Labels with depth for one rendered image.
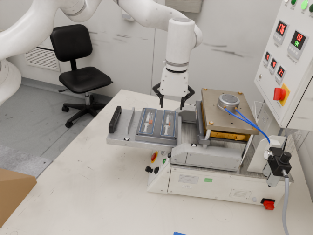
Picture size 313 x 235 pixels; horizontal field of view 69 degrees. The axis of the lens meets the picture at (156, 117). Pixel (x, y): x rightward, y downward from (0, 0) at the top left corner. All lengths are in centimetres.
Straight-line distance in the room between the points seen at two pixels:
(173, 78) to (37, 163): 74
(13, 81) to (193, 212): 86
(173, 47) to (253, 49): 161
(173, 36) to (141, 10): 15
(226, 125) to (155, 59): 175
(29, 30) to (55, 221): 68
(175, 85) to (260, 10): 153
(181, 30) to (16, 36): 56
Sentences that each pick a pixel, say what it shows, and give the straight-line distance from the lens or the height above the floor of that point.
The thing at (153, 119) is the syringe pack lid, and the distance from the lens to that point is 95.
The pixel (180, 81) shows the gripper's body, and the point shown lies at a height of 121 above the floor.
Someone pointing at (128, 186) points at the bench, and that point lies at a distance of 102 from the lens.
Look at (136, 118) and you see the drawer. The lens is 101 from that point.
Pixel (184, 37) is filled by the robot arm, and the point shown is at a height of 136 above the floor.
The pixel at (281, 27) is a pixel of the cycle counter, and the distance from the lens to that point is 93.
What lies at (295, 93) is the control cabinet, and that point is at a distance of 76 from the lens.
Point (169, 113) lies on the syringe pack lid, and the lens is 100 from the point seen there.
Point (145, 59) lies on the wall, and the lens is 250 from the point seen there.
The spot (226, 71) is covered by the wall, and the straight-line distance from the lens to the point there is 238.
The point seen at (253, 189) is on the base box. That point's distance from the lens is 99.
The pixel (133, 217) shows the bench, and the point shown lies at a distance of 94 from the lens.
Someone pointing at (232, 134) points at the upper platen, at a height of 105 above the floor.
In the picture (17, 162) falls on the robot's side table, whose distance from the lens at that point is 124.
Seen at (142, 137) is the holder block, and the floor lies 99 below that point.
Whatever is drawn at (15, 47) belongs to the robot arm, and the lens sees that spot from 94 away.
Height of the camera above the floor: 156
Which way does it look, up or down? 35 degrees down
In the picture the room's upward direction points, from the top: 5 degrees clockwise
